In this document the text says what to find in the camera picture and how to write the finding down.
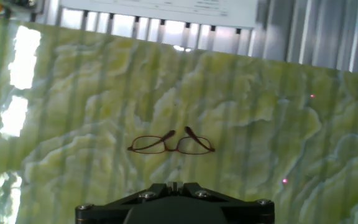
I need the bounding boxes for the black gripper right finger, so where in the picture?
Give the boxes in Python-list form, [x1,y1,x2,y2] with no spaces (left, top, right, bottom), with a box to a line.
[178,182,275,224]

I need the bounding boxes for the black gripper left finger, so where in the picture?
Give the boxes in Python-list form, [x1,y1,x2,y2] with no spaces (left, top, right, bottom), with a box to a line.
[75,183,171,224]

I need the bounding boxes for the brown thin-framed glasses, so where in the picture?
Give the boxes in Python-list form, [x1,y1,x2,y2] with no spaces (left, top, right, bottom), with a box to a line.
[127,126,216,156]

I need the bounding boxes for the green marble pattern mat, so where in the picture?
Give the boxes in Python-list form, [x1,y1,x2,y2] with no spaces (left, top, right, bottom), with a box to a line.
[0,14,358,224]

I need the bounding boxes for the densely printed paper sheet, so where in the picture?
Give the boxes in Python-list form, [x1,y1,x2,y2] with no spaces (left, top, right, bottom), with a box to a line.
[59,0,259,29]

